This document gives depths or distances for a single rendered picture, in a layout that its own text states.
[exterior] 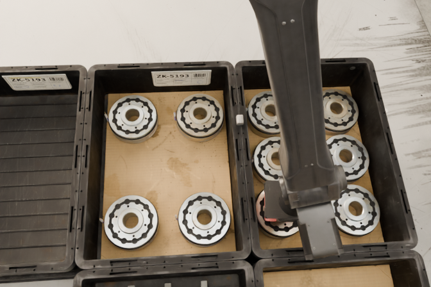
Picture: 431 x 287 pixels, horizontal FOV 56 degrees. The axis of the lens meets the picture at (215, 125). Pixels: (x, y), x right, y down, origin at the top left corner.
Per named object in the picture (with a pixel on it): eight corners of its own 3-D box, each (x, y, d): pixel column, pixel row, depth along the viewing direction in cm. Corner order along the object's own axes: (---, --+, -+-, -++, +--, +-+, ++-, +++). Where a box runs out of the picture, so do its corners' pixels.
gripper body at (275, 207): (321, 221, 71) (336, 216, 64) (263, 219, 71) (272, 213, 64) (319, 185, 74) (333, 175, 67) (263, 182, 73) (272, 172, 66)
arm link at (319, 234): (341, 161, 54) (278, 174, 55) (367, 250, 51) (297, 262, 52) (334, 176, 66) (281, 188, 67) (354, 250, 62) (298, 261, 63)
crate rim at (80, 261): (90, 70, 86) (88, 63, 84) (232, 66, 88) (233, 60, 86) (77, 271, 70) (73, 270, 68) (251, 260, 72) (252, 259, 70)
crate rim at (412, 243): (232, 66, 88) (233, 60, 86) (367, 63, 90) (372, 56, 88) (251, 260, 72) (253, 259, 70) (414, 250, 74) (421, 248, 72)
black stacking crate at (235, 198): (101, 92, 95) (89, 66, 84) (228, 88, 97) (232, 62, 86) (90, 273, 79) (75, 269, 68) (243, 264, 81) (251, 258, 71)
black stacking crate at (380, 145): (229, 88, 97) (234, 62, 86) (351, 84, 99) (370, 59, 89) (245, 264, 81) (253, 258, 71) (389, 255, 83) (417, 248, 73)
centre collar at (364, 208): (340, 196, 82) (342, 196, 82) (364, 196, 83) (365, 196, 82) (344, 221, 80) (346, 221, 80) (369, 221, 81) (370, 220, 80)
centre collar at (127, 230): (118, 207, 79) (118, 207, 79) (144, 208, 79) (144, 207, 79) (117, 234, 77) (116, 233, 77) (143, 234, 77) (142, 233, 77)
